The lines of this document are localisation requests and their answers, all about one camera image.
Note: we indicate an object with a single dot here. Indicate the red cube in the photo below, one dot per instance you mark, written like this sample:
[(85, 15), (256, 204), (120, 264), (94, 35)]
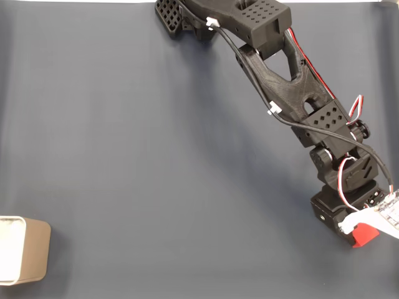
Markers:
[(364, 235)]

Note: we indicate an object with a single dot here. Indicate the beige metal box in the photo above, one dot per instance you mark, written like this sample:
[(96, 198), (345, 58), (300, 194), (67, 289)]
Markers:
[(35, 252)]

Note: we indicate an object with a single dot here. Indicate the dark grey table mat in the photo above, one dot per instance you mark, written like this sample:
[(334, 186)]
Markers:
[(156, 155)]

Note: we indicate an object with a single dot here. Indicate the white plastic padding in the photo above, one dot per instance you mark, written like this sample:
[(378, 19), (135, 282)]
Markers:
[(9, 249)]

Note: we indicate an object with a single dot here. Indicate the white wrist camera board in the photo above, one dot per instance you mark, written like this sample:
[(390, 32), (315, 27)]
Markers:
[(386, 215)]

